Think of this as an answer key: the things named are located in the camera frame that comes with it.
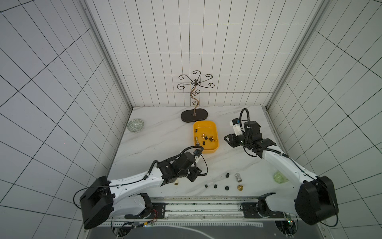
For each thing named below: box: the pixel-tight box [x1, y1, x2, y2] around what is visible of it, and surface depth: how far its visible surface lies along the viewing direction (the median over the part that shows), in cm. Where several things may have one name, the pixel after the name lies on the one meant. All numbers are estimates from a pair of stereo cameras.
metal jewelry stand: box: [176, 70, 215, 123], surface depth 100 cm
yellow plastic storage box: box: [192, 120, 220, 154], surface depth 102 cm
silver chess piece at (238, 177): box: [234, 172, 243, 183], surface depth 85 cm
